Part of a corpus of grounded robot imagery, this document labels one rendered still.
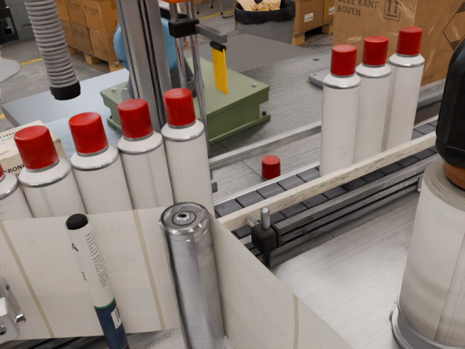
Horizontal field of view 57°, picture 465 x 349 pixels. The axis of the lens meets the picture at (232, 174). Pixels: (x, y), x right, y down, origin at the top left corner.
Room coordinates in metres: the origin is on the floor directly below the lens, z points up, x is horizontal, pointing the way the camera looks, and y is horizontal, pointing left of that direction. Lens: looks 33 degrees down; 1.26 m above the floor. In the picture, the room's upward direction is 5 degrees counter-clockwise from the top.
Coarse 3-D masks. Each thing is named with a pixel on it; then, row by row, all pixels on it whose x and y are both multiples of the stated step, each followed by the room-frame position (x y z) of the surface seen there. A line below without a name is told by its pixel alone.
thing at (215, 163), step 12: (432, 84) 0.71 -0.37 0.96; (444, 84) 0.72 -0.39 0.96; (420, 96) 0.69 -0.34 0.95; (288, 132) 0.57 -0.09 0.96; (300, 132) 0.57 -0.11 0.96; (312, 132) 0.58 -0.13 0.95; (252, 144) 0.55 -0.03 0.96; (264, 144) 0.54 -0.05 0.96; (276, 144) 0.55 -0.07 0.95; (216, 156) 0.52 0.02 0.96; (228, 156) 0.52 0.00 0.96; (240, 156) 0.53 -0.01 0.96; (216, 168) 0.51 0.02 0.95
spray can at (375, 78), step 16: (368, 48) 0.59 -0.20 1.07; (384, 48) 0.58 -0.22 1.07; (368, 64) 0.59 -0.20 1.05; (384, 64) 0.59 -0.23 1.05; (368, 80) 0.58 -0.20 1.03; (384, 80) 0.57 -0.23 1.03; (368, 96) 0.57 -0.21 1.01; (384, 96) 0.58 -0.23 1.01; (368, 112) 0.57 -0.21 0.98; (384, 112) 0.58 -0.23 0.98; (368, 128) 0.57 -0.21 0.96; (368, 144) 0.57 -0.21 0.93
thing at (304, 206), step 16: (416, 128) 0.70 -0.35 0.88; (432, 128) 0.70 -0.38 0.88; (400, 160) 0.60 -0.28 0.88; (416, 160) 0.59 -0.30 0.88; (304, 176) 0.57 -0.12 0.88; (368, 176) 0.56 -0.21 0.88; (384, 176) 0.56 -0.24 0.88; (256, 192) 0.54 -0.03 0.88; (272, 192) 0.54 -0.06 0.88; (336, 192) 0.52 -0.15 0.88; (224, 208) 0.51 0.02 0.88; (240, 208) 0.50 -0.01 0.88; (288, 208) 0.49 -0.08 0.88; (304, 208) 0.49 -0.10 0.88
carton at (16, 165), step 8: (16, 128) 0.80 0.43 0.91; (0, 136) 0.77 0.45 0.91; (8, 136) 0.76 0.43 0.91; (56, 136) 0.75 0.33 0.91; (0, 144) 0.73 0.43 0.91; (8, 144) 0.73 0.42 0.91; (56, 144) 0.73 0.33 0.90; (0, 152) 0.70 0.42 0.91; (8, 152) 0.70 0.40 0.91; (16, 152) 0.69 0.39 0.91; (64, 152) 0.74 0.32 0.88; (0, 160) 0.67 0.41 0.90; (8, 160) 0.68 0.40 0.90; (16, 160) 0.68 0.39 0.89; (8, 168) 0.67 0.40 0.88; (16, 168) 0.68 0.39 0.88
